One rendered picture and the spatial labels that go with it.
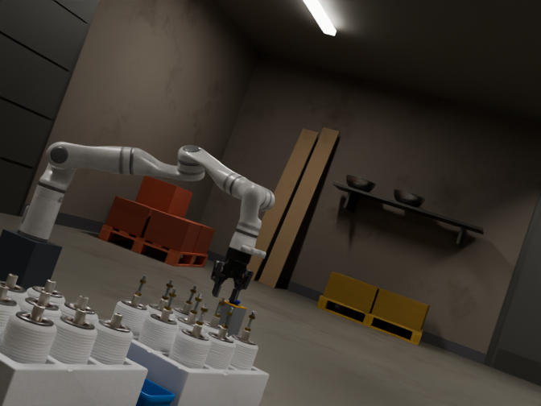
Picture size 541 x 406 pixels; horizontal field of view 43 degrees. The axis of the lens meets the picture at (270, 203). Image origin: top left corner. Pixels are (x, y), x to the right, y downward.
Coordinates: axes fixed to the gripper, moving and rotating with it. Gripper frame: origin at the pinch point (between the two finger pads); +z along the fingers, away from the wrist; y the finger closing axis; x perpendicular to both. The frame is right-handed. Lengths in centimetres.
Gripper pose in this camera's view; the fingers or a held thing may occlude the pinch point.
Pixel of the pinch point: (225, 294)
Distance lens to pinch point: 209.8
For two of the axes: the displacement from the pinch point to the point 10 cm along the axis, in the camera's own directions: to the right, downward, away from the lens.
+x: 6.0, 1.7, -7.8
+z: -3.3, 9.4, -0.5
